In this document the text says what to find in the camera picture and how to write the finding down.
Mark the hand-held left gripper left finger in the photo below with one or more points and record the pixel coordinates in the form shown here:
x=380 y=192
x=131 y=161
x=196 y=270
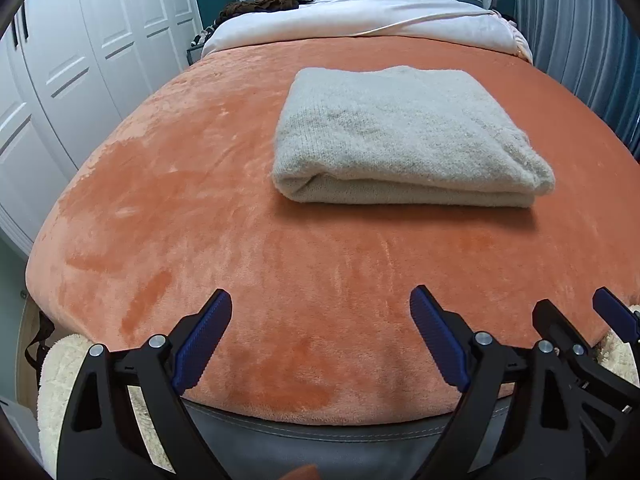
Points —
x=205 y=345

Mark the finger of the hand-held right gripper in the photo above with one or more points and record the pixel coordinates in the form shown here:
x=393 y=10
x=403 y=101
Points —
x=617 y=312
x=555 y=325

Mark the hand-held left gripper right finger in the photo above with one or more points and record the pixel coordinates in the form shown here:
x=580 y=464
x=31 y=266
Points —
x=440 y=345

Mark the cream knit sweater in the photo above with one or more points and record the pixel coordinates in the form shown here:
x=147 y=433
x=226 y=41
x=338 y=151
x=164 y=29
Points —
x=400 y=130

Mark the orange plush blanket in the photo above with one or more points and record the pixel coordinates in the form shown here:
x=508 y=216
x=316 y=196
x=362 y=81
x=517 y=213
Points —
x=200 y=210

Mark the cream fluffy robe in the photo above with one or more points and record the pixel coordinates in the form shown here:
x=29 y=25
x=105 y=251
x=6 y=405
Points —
x=55 y=385

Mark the black white striped cloth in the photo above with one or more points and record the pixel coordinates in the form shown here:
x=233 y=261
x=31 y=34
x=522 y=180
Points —
x=202 y=40

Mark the white wardrobe doors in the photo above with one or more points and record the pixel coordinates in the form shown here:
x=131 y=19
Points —
x=75 y=60

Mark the white duvet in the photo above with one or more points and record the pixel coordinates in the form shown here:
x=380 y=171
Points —
x=375 y=15

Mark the brown cloth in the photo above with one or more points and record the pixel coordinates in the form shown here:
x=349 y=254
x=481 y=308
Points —
x=250 y=7

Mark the grey leather bed frame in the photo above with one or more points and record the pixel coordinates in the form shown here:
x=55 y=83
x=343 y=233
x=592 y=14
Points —
x=325 y=440

